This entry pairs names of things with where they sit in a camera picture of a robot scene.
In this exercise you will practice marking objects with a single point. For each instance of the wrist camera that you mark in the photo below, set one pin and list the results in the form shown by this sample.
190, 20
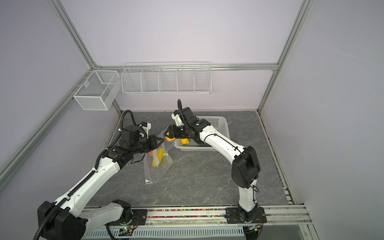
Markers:
146, 126
177, 119

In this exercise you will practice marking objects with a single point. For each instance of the white wire wall rack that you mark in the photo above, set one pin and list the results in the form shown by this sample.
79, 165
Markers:
166, 78

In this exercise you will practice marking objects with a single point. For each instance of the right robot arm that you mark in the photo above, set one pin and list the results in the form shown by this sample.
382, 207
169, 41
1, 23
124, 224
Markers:
244, 160

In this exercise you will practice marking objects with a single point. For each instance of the white vent grille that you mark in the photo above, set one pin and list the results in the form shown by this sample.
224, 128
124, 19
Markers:
168, 233

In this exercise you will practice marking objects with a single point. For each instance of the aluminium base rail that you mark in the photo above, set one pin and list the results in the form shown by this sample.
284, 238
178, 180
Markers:
189, 216

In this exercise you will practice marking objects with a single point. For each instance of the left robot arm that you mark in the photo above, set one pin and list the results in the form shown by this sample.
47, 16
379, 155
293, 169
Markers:
63, 219

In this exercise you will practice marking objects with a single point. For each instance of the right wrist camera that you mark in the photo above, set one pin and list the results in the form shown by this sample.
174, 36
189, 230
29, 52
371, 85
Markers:
177, 119

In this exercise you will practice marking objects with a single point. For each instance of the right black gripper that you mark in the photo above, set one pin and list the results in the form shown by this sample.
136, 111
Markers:
174, 133

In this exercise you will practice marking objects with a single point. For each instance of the white mesh wall box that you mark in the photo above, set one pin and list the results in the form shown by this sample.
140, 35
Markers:
99, 90

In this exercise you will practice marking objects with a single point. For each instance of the yellow lemon front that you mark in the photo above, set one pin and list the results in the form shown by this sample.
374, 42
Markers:
185, 141

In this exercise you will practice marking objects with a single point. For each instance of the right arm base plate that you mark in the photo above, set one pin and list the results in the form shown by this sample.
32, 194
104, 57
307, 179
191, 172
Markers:
237, 215

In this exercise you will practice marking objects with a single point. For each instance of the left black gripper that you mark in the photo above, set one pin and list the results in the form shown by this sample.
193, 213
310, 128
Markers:
152, 138

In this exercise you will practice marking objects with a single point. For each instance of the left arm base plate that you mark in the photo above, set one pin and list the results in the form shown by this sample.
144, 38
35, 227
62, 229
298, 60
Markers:
136, 217

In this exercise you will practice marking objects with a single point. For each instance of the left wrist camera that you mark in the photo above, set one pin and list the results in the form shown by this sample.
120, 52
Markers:
146, 126

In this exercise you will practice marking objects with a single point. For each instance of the clear zip top bag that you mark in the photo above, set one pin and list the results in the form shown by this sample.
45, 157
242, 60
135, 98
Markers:
154, 175

